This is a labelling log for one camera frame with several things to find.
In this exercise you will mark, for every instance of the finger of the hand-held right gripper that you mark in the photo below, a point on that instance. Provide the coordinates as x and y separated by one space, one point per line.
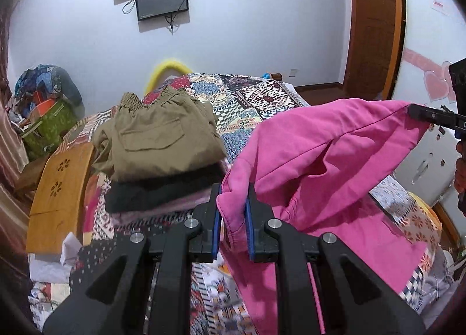
433 116

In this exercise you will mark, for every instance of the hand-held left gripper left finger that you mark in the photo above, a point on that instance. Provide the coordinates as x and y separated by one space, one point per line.
215 225

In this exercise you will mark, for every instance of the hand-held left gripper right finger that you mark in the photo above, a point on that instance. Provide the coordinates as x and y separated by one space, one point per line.
249 229

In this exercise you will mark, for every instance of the pink pants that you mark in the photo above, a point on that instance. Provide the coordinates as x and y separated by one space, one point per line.
320 174

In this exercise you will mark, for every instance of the olive green folded pants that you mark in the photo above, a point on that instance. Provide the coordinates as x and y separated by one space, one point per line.
160 138

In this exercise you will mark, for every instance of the person's right hand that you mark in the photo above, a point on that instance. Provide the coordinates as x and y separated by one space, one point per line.
461 182

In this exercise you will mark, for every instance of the white fridge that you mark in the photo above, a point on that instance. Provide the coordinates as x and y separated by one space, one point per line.
429 160

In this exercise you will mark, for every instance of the lilac folded garment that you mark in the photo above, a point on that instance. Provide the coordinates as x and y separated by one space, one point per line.
153 214

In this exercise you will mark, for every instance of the black folded garment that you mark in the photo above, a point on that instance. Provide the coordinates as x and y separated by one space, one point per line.
160 189

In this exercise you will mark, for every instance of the brown wooden door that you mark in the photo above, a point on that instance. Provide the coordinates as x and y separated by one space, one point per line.
375 25

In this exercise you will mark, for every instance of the colourful patchwork blanket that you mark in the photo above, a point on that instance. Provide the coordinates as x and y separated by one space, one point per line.
255 102

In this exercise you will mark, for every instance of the bamboo lap table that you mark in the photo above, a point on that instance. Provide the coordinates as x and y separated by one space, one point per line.
58 193

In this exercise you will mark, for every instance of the white crumpled paper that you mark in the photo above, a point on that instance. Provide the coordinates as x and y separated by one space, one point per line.
58 258

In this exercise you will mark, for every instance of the yellow foam tube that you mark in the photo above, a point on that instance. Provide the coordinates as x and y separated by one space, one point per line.
164 68

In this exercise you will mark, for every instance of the striped brown curtain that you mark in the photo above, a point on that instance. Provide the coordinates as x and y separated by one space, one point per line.
11 174

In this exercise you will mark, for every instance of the blue patterned cloth bag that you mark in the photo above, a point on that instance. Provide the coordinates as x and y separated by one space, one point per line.
47 80

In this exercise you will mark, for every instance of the pink heart wall decoration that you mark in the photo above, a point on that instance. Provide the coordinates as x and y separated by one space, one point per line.
435 80

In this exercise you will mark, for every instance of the red and white wall sign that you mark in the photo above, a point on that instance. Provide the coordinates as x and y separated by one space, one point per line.
439 5

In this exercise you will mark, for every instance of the white wall socket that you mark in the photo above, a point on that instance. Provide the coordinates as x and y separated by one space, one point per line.
293 72

